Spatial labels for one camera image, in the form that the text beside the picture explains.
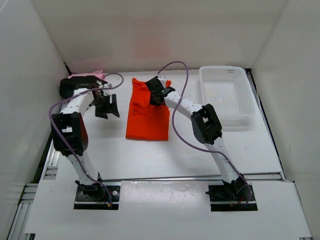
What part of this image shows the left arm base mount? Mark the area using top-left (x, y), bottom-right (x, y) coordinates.
top-left (73, 183), bottom-right (121, 211)

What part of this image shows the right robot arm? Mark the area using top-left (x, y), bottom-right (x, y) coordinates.
top-left (125, 76), bottom-right (247, 196)

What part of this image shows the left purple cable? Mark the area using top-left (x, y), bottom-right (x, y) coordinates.
top-left (48, 72), bottom-right (125, 205)

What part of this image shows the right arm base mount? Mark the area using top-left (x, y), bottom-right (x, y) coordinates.
top-left (205, 184), bottom-right (258, 212)

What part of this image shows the orange garment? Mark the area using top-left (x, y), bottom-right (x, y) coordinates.
top-left (125, 78), bottom-right (170, 141)

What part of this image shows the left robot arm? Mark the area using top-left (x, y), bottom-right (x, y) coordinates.
top-left (49, 75), bottom-right (120, 196)

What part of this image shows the white plastic basket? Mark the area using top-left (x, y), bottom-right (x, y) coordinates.
top-left (199, 66), bottom-right (255, 131)

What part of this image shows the white front cover board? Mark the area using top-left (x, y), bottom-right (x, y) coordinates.
top-left (25, 180), bottom-right (312, 240)

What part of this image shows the aluminium table frame rail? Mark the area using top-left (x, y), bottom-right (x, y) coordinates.
top-left (7, 99), bottom-right (73, 240)

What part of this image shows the black t shirt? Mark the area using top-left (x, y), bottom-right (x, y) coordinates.
top-left (59, 75), bottom-right (98, 99)

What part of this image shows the pink t shirt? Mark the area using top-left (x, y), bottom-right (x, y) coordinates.
top-left (68, 70), bottom-right (106, 80)

